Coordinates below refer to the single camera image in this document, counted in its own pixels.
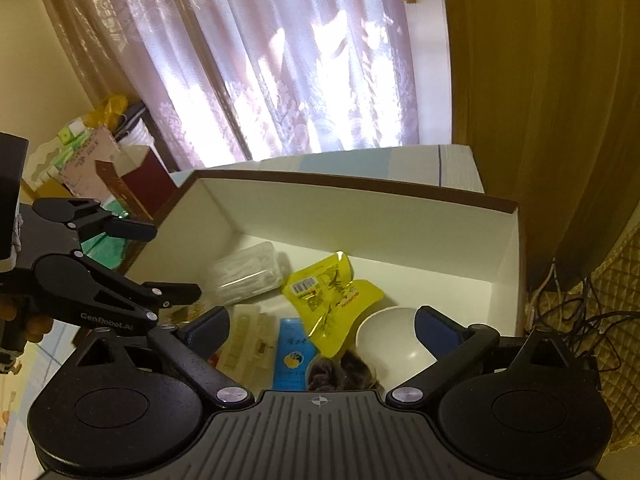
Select yellow snack packet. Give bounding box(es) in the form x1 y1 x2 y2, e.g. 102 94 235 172
282 252 385 359

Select green foil bag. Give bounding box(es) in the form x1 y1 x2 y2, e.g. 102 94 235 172
78 200 129 270

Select beige flat packet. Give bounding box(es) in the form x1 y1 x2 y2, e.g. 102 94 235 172
216 304 279 396

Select red gift box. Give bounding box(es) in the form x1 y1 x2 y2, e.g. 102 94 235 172
94 145 177 221

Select white bowl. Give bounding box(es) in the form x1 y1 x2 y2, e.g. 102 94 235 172
356 306 436 392

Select clear plastic container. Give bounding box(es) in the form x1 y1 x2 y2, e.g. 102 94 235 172
203 242 283 306

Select blue tube in box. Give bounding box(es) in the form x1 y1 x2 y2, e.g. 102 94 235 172
272 318 317 391

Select dark hair scrunchie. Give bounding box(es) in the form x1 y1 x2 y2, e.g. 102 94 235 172
306 350 382 392

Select brown cardboard box white inside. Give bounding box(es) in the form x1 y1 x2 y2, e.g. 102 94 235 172
121 168 523 392

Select checked tablecloth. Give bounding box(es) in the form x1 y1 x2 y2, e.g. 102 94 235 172
229 144 485 193

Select pink lace curtain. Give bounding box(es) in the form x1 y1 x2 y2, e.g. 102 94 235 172
43 0 420 169

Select wooden door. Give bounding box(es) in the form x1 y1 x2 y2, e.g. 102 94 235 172
445 0 639 287

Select black cables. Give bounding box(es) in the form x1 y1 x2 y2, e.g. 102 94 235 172
524 259 640 391

